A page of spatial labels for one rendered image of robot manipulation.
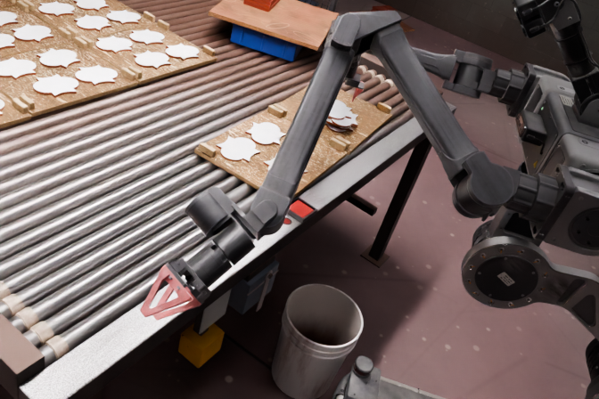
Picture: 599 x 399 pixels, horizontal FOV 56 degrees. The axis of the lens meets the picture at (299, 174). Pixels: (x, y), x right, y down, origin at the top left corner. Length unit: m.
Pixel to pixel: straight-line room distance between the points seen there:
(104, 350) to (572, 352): 2.45
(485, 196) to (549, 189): 0.12
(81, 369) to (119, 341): 0.09
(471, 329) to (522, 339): 0.26
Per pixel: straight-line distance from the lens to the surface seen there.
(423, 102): 1.07
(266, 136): 1.93
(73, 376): 1.26
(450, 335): 2.89
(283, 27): 2.59
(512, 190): 1.03
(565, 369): 3.12
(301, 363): 2.21
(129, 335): 1.31
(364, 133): 2.15
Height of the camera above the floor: 1.96
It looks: 34 degrees down
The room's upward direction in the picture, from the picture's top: 17 degrees clockwise
